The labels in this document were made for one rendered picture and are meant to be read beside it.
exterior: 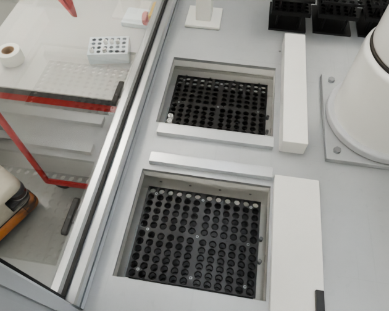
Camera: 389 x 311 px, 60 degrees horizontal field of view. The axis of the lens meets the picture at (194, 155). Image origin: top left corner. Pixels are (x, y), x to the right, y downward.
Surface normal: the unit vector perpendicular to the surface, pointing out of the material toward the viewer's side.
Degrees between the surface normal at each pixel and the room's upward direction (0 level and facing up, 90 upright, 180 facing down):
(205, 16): 90
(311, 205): 0
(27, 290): 90
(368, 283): 0
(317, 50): 0
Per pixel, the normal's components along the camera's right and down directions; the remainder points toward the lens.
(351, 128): -0.84, 0.45
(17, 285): 0.99, 0.14
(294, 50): 0.00, -0.54
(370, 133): -0.62, 0.66
